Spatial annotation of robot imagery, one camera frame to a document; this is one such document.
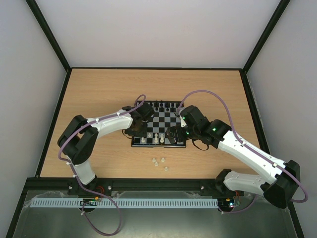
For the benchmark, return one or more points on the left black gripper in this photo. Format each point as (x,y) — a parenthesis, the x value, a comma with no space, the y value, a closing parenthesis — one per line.
(142,133)

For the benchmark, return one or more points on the black and silver chessboard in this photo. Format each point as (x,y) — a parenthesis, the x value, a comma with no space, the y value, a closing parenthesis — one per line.
(158,123)

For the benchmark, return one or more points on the black aluminium frame rail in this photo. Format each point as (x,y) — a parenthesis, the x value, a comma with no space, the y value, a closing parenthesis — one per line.
(205,187)

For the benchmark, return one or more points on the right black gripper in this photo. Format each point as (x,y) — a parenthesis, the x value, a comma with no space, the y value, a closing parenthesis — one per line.
(175,133)

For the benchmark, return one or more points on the right controller circuit board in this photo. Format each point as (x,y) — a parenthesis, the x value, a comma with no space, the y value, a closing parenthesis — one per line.
(228,203)

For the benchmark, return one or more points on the left controller circuit board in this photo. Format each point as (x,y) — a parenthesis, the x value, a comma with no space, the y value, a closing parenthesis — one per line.
(90,201)

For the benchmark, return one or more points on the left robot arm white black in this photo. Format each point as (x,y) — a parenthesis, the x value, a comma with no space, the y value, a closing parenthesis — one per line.
(78,140)

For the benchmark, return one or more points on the light blue slotted cable duct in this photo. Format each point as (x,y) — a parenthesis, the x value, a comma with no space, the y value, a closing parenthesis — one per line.
(127,203)

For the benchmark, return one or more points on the clear plastic sheet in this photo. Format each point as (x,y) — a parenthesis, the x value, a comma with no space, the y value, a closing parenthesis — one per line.
(261,220)

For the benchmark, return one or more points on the controller circuit board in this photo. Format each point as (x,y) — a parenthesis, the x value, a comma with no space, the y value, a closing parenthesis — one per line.
(90,201)
(228,203)

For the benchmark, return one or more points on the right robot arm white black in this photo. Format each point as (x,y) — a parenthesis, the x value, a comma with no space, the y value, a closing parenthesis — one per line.
(276,180)

